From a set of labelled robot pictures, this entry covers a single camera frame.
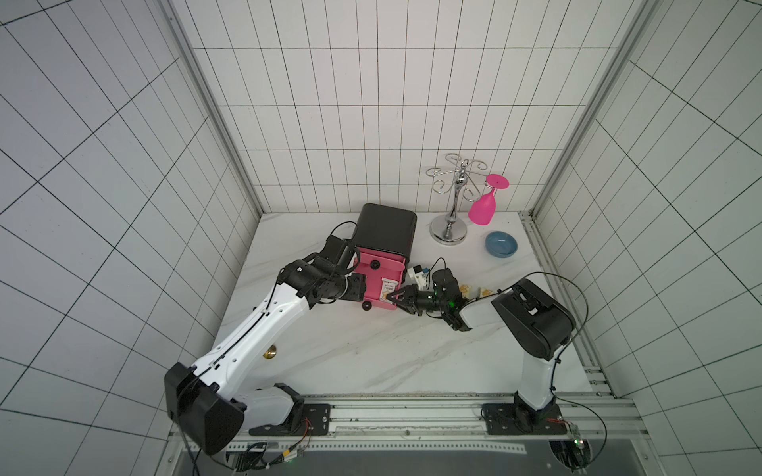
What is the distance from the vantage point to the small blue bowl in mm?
1078

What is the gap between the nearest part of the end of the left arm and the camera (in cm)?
51

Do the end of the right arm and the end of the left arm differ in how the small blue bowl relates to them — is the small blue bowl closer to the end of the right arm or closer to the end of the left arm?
the end of the right arm

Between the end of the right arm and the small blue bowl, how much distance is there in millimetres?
353

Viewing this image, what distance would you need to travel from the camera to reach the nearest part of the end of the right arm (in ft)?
2.45

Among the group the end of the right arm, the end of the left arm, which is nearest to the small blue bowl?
the end of the right arm

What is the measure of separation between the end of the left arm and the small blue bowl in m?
0.61
